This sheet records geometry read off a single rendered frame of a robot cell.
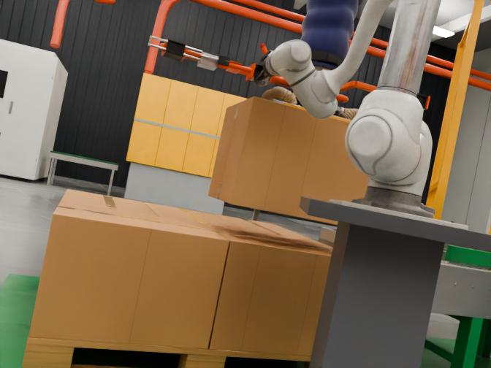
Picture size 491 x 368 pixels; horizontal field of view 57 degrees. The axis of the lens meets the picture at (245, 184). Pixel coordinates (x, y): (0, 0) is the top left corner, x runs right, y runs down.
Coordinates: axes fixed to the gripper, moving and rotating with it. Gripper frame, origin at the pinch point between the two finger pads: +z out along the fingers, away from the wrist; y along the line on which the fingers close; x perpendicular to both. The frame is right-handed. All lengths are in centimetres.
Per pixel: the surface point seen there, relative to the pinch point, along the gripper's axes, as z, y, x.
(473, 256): 22, 60, 154
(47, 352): -20, 110, -57
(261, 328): -20, 96, 15
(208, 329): -20, 98, -5
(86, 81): 1064, -134, -98
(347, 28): -9.1, -25.9, 31.4
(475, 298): -35, 72, 98
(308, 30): -3.5, -22.2, 17.2
